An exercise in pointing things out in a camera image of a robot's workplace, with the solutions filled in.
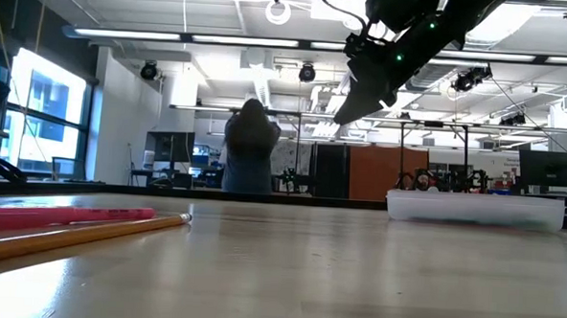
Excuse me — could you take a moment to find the black cabinet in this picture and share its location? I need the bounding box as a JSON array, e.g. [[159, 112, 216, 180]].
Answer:
[[312, 141, 352, 199]]

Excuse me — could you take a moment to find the white cable loop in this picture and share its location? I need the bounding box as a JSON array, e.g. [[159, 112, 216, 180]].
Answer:
[[264, 0, 292, 26]]

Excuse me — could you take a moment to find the small black background robot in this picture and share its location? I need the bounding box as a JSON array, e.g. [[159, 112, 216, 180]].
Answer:
[[276, 166, 313, 195]]

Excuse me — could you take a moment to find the large window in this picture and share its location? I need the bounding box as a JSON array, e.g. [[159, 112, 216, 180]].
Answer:
[[0, 45, 96, 175]]

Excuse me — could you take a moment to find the brown partition panel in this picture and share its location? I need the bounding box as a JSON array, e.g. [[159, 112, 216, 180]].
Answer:
[[348, 145, 431, 204]]

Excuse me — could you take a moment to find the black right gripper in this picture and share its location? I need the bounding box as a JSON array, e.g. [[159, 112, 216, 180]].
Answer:
[[332, 7, 466, 132]]

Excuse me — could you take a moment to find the black computer monitor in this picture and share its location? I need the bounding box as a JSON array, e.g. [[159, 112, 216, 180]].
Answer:
[[517, 149, 567, 194], [144, 130, 196, 173]]

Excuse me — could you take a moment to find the pink and clear pencil box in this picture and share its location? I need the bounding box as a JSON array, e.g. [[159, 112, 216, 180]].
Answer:
[[384, 189, 567, 235]]

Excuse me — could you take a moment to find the black ceiling spotlight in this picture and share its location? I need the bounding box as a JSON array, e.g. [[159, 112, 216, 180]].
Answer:
[[451, 64, 492, 95], [298, 63, 317, 83], [139, 59, 160, 81]]

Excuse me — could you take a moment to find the orange pencil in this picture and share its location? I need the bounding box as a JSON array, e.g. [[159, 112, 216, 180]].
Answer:
[[0, 204, 193, 275]]

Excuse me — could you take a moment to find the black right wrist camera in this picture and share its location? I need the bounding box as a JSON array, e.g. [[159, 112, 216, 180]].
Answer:
[[365, 0, 440, 36]]

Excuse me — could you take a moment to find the black camera cable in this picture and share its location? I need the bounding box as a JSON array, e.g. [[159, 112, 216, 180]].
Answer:
[[317, 0, 371, 34]]

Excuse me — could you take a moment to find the person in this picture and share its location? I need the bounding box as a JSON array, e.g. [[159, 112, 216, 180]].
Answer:
[[219, 97, 284, 195]]

